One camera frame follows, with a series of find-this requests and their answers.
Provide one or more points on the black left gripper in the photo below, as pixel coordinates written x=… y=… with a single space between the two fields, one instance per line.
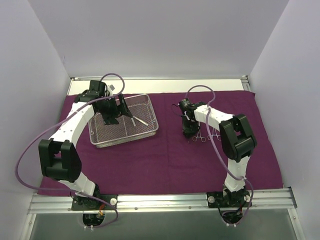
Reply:
x=117 y=109

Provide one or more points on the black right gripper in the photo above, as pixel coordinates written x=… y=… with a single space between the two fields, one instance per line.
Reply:
x=189 y=126

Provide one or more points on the steel forceps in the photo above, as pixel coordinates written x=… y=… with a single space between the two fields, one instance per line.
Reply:
x=214 y=134
x=198 y=137

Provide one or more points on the steel tweezers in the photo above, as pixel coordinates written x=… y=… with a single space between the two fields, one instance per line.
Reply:
x=141 y=121

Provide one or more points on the metal mesh instrument tray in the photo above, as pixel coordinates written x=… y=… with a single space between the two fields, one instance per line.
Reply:
x=140 y=106

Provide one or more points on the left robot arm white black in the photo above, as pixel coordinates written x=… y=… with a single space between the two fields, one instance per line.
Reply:
x=59 y=159

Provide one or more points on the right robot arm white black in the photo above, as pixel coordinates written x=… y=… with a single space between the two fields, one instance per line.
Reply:
x=236 y=137

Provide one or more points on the steel scalpel handle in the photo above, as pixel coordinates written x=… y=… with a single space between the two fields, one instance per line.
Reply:
x=133 y=122

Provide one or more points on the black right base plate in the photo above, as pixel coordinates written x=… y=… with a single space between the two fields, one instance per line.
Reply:
x=227 y=199

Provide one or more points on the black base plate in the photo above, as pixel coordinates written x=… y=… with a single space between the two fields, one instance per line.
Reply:
x=81 y=203
x=227 y=199

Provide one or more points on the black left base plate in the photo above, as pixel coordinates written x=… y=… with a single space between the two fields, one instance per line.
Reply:
x=81 y=203

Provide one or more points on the aluminium front rail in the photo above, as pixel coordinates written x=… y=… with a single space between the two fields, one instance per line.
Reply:
x=270 y=199

